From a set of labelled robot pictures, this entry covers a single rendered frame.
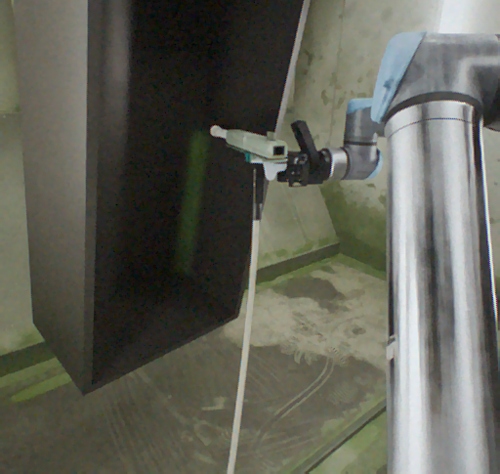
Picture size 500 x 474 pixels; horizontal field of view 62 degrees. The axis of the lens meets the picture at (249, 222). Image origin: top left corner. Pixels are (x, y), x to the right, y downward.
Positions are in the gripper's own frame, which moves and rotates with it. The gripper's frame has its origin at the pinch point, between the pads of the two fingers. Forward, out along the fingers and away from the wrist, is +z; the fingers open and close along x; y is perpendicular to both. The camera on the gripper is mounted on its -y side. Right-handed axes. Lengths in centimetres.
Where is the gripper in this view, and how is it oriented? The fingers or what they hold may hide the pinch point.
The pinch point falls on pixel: (254, 156)
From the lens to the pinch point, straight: 104.2
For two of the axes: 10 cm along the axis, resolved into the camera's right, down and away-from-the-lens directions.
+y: -0.6, 9.5, 3.1
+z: -9.2, 0.7, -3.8
